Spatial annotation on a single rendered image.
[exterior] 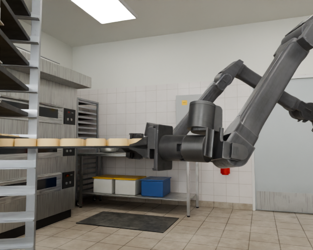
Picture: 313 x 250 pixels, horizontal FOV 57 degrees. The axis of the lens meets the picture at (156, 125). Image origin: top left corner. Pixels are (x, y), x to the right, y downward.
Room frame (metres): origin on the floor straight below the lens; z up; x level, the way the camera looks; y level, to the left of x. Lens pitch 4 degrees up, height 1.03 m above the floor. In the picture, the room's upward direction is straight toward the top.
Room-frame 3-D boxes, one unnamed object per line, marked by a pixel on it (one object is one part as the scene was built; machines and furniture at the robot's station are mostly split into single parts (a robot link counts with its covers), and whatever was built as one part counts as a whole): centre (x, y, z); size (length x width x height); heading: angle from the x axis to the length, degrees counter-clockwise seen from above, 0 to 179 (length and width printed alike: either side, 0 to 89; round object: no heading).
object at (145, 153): (0.68, 0.02, 1.03); 0.09 x 0.07 x 0.07; 57
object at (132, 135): (1.17, 0.07, 1.02); 0.07 x 0.07 x 0.10; 56
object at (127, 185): (4.84, 0.43, 0.36); 0.46 x 0.38 x 0.26; 160
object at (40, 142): (0.70, 0.26, 1.04); 0.05 x 0.05 x 0.02
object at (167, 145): (0.64, -0.04, 1.02); 0.07 x 0.07 x 0.10; 57
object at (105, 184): (4.97, 0.80, 0.36); 0.46 x 0.38 x 0.26; 159
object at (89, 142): (0.72, 0.15, 1.04); 0.05 x 0.05 x 0.02
